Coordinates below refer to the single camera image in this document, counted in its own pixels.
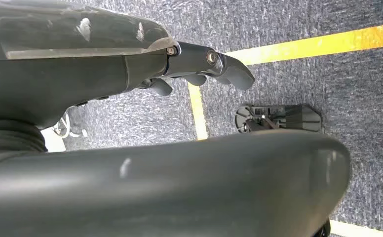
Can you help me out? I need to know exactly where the robot left arm ribbed sleeve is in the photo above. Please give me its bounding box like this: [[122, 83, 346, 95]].
[[0, 119, 48, 158]]

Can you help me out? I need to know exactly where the yellow floor tape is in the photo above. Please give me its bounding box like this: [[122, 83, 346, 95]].
[[187, 22, 383, 237]]

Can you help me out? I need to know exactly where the white floor plate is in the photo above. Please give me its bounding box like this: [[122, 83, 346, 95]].
[[41, 126, 67, 153]]

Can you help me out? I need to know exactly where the grey robot leg shell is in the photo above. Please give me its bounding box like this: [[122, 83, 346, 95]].
[[0, 129, 352, 237]]

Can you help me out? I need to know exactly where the white floor cable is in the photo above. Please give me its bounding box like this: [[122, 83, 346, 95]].
[[51, 112, 88, 139]]

